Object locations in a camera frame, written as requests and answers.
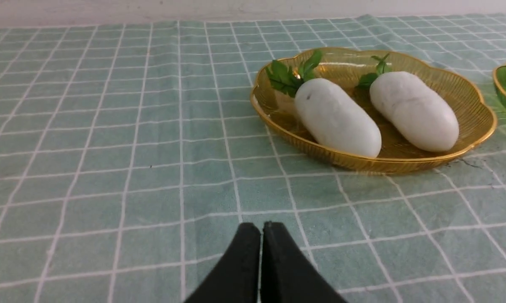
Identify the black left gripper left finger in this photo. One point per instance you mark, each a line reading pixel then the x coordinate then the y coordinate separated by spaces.
pixel 234 279

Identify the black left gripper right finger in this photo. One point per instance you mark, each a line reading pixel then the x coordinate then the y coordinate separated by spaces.
pixel 286 274

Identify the white radish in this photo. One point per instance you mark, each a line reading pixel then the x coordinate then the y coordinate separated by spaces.
pixel 330 115
pixel 420 114

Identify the green checkered tablecloth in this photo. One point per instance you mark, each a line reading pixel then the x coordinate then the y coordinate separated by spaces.
pixel 129 154

